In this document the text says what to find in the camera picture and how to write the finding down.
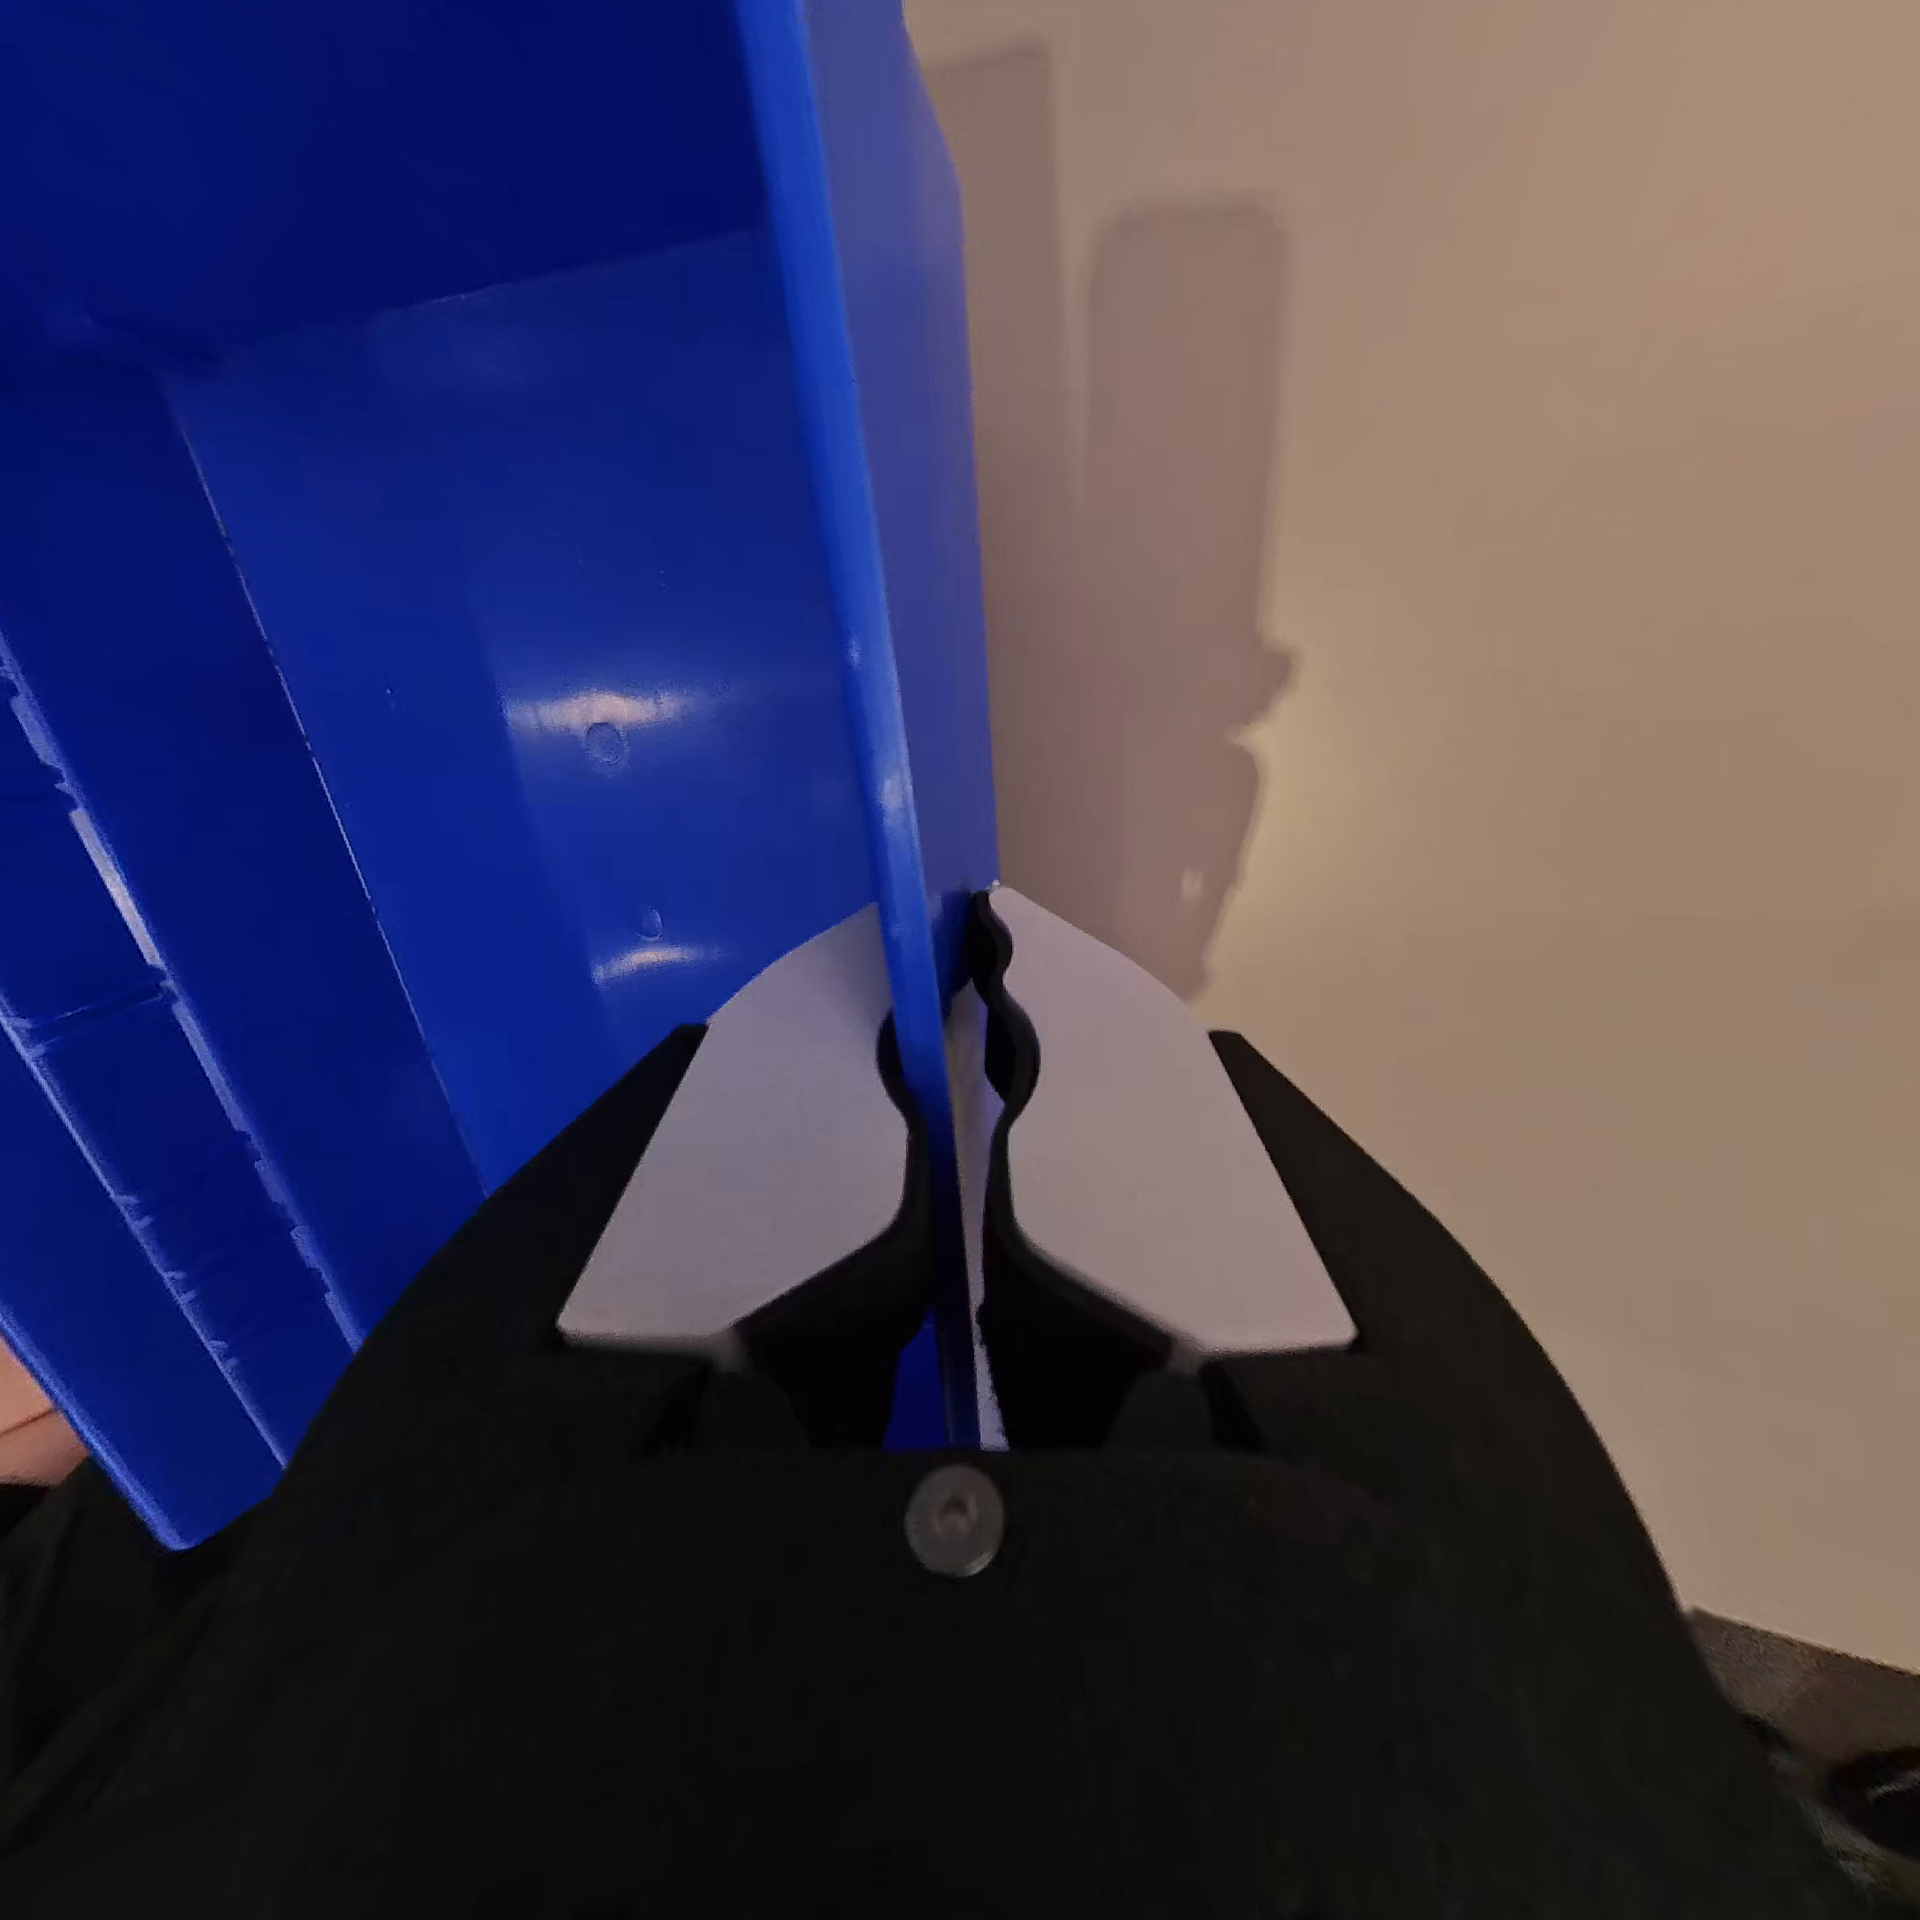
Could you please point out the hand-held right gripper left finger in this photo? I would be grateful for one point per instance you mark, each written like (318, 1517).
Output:
(736, 1186)

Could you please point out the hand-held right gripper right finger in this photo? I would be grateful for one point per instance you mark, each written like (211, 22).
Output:
(1171, 1186)

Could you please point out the blue plastic bin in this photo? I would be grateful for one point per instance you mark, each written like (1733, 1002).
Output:
(451, 599)

